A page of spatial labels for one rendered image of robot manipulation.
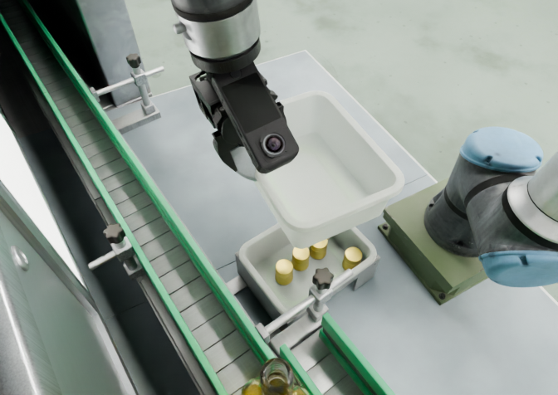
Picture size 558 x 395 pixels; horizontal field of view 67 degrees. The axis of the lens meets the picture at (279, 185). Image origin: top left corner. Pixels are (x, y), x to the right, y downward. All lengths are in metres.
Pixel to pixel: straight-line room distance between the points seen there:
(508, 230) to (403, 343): 0.32
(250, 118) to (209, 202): 0.59
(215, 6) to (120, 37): 0.84
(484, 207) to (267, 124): 0.40
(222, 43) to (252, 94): 0.06
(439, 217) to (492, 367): 0.28
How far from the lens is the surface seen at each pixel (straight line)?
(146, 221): 0.83
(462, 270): 0.87
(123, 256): 0.71
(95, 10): 1.17
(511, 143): 0.77
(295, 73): 1.35
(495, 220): 0.68
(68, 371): 0.35
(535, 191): 0.64
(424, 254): 0.87
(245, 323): 0.62
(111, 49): 1.22
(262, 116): 0.43
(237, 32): 0.40
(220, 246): 0.93
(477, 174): 0.75
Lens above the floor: 1.54
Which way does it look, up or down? 51 degrees down
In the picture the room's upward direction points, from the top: straight up
